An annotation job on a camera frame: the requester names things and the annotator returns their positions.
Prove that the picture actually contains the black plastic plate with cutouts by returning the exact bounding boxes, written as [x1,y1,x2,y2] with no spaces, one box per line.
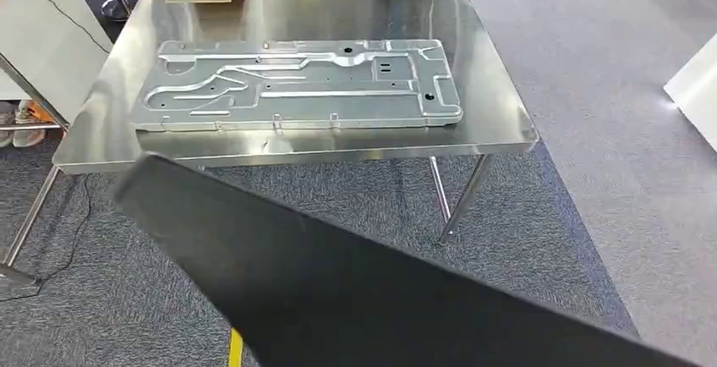
[112,151,704,367]

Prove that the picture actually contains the stamped grey metal panel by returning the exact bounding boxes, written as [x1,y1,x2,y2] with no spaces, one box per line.
[130,38,465,134]

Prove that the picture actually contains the stainless steel table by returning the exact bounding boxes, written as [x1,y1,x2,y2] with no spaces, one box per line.
[0,0,540,288]

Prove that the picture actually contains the pair of pale shoes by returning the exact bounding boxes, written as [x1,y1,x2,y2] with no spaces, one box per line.
[0,100,56,150]

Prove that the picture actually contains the white leaning board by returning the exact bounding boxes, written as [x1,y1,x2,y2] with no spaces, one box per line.
[0,0,113,126]

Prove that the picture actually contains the white panel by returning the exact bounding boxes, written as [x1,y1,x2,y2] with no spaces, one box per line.
[663,32,717,154]

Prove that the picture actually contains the black floor cable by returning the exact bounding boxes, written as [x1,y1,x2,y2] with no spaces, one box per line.
[0,173,94,304]

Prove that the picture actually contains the thin black cable on board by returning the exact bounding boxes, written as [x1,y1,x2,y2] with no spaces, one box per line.
[8,0,112,55]

